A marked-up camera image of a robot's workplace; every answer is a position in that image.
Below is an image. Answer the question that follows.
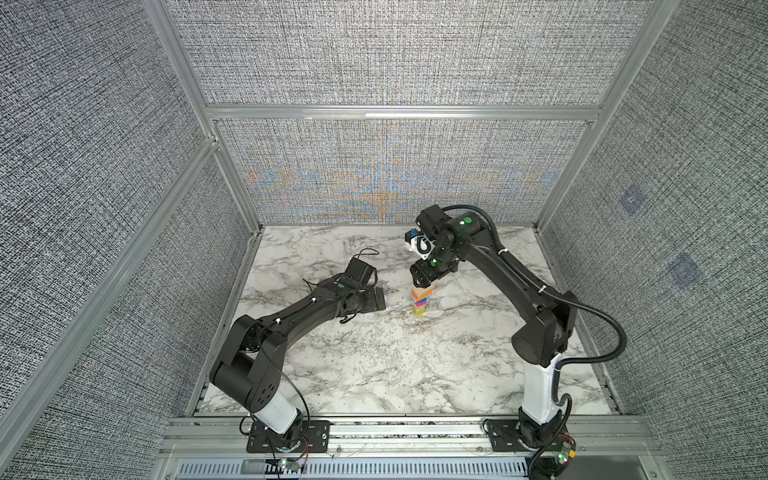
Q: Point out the natural wood plank block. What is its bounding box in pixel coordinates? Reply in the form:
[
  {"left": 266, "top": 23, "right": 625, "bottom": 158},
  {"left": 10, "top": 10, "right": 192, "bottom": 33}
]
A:
[{"left": 411, "top": 285, "right": 434, "bottom": 298}]

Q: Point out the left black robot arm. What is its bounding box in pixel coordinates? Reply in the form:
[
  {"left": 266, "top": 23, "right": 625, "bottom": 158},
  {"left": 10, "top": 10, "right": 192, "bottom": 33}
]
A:
[{"left": 209, "top": 256, "right": 386, "bottom": 450}]

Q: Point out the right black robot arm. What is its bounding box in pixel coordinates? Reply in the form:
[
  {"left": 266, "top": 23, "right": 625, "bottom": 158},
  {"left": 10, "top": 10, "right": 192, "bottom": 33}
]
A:
[{"left": 404, "top": 205, "right": 575, "bottom": 449}]

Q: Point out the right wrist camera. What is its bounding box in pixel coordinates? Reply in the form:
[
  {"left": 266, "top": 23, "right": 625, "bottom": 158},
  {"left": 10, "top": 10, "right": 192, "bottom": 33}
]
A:
[{"left": 404, "top": 229, "right": 434, "bottom": 260}]

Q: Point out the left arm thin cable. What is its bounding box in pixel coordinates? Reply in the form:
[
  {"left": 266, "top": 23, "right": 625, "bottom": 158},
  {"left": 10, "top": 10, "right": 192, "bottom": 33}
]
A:
[{"left": 239, "top": 247, "right": 380, "bottom": 439}]

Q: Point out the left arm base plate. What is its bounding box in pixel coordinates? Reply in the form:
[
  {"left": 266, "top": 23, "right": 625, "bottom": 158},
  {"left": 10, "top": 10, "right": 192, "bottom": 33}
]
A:
[{"left": 246, "top": 420, "right": 331, "bottom": 456}]

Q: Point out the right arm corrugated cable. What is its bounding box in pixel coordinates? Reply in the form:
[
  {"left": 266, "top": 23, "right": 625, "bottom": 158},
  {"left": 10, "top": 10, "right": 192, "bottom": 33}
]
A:
[{"left": 442, "top": 204, "right": 628, "bottom": 475}]

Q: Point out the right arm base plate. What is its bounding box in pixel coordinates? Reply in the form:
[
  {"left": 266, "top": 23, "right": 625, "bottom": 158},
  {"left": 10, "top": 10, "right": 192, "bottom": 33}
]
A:
[{"left": 481, "top": 418, "right": 576, "bottom": 454}]

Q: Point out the aluminium front rail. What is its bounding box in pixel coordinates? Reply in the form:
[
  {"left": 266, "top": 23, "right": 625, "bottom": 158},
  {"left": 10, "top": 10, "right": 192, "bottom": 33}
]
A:
[{"left": 150, "top": 415, "right": 673, "bottom": 479}]

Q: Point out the aluminium enclosure frame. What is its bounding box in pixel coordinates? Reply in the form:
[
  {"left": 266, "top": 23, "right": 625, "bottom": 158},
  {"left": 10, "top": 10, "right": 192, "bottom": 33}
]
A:
[{"left": 1, "top": 1, "right": 678, "bottom": 464}]

